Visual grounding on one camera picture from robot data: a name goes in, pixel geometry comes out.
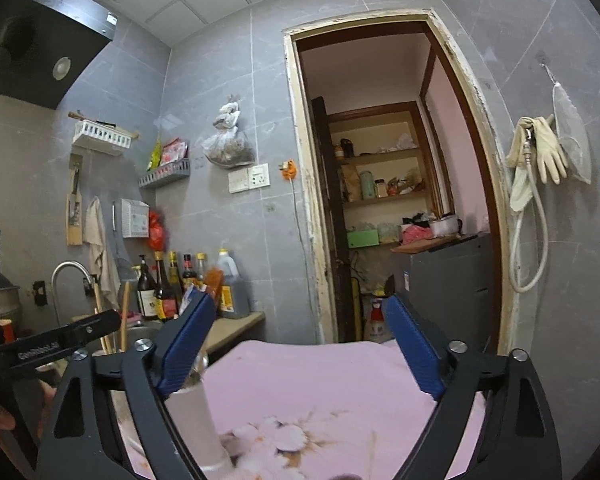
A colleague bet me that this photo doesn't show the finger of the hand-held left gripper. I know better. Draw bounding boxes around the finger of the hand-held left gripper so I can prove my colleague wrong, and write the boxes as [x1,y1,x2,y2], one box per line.
[0,308,124,369]

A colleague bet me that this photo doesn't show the brown paper bag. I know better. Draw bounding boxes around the brown paper bag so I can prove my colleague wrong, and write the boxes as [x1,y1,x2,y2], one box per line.
[340,164,360,204]

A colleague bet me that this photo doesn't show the white utensil holder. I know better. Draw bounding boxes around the white utensil holder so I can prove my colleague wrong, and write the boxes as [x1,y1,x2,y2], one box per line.
[166,377,233,478]

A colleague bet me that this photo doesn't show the wooden door frame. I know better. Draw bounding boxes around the wooden door frame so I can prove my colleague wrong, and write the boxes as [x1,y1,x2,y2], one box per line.
[282,8,522,357]

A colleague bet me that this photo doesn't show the white wall box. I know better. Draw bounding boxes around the white wall box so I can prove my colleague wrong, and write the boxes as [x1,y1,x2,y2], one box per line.
[121,198,151,239]

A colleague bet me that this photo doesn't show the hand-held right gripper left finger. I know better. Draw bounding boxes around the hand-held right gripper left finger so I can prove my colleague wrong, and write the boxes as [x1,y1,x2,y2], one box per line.
[35,287,216,480]

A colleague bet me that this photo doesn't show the white mesh bag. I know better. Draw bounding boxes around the white mesh bag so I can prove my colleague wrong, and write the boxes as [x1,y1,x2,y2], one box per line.
[551,81,593,185]

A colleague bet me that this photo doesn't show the hanging clear plastic bag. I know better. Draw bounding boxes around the hanging clear plastic bag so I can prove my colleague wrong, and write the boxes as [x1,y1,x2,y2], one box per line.
[201,94,256,167]

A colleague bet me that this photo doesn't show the grey cabinet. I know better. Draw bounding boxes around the grey cabinet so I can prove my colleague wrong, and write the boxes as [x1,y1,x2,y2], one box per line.
[391,233,497,357]

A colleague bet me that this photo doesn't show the steel pot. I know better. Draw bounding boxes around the steel pot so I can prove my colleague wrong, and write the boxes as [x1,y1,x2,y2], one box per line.
[0,284,22,322]

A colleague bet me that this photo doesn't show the orange seasoning packet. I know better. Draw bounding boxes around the orange seasoning packet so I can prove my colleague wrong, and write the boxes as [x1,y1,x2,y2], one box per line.
[204,266,224,306]

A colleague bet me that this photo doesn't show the red label sauce bottle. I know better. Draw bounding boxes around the red label sauce bottle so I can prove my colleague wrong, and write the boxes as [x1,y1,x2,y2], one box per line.
[152,251,177,322]

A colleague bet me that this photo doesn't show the wooden shelf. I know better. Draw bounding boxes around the wooden shelf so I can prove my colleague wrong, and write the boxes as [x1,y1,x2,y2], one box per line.
[326,101,447,252]

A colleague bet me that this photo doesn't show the dark wooden door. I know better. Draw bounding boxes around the dark wooden door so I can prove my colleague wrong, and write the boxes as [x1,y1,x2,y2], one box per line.
[309,96,355,344]

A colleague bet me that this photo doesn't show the metal faucet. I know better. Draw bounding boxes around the metal faucet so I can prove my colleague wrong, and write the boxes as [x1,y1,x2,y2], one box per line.
[51,259,94,332]

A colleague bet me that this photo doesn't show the black range hood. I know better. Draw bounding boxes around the black range hood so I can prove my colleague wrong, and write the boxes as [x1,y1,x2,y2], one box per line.
[0,0,119,111]

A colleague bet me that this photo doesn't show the white pot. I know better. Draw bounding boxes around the white pot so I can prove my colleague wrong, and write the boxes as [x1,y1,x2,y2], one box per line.
[429,214,459,236]

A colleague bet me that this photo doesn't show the beige hanging towel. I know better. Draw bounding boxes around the beige hanging towel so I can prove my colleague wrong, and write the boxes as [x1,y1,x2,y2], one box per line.
[82,196,121,307]

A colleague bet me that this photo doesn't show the wooden cutting board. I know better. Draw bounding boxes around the wooden cutting board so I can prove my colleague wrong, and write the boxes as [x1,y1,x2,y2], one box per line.
[66,187,84,247]

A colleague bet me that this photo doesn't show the beige kitchen counter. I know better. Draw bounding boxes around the beige kitchen counter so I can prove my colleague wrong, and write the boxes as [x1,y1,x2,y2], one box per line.
[199,311,266,357]

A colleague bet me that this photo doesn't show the white jug red label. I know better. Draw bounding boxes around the white jug red label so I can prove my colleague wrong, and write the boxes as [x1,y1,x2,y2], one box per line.
[363,296,390,344]

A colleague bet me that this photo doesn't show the white wall socket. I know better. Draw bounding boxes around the white wall socket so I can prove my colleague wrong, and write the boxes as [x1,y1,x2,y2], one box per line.
[228,163,271,194]

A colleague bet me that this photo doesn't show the red plastic bag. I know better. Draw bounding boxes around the red plastic bag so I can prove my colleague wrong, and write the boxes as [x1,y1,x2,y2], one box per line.
[147,211,166,251]

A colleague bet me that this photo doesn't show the wooden stick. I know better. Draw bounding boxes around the wooden stick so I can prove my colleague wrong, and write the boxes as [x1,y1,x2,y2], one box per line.
[93,282,116,354]
[120,282,130,350]

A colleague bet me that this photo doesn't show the green box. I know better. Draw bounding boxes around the green box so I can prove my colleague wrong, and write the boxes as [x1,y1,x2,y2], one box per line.
[346,229,381,249]

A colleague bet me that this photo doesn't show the red snack packet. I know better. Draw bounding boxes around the red snack packet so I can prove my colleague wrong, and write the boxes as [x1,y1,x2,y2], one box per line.
[160,138,189,165]

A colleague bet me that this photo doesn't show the white wall rack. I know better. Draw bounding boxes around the white wall rack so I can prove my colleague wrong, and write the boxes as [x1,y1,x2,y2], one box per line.
[71,119,133,157]

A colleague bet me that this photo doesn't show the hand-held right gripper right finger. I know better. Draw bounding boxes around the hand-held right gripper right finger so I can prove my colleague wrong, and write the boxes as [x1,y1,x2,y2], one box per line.
[382,292,563,480]

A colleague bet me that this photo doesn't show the pink floral cloth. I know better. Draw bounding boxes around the pink floral cloth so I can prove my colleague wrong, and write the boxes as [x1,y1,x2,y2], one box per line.
[110,340,491,480]

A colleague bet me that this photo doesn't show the grey wall rack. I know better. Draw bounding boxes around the grey wall rack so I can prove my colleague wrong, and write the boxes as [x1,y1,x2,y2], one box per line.
[138,158,191,190]

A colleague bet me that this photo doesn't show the large oil jug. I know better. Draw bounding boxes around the large oil jug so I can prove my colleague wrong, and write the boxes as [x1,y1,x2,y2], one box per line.
[215,248,252,319]

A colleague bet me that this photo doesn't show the thin power cable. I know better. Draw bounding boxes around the thin power cable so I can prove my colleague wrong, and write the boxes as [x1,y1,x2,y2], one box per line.
[290,179,307,248]

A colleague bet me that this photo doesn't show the cream rubber glove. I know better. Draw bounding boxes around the cream rubber glove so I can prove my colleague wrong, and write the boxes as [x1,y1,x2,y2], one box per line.
[505,117,537,213]
[534,115,571,185]

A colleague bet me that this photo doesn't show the white hose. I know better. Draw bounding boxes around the white hose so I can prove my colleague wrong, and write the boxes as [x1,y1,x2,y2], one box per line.
[509,125,552,294]

